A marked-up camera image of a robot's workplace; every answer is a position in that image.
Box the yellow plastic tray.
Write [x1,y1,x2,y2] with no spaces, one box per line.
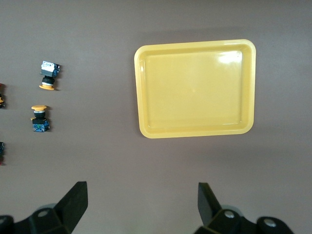
[134,39,257,139]

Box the red push button orange block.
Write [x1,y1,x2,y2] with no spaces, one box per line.
[0,83,6,110]

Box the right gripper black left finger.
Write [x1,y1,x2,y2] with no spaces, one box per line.
[0,181,89,234]

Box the brown table cover sheet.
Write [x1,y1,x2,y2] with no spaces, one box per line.
[0,0,312,234]

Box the yellow push button white label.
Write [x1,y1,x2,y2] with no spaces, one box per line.
[38,60,61,91]

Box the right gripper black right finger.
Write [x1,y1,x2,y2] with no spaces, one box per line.
[196,182,294,234]

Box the yellow mushroom push button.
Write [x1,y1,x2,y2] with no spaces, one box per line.
[30,104,51,133]

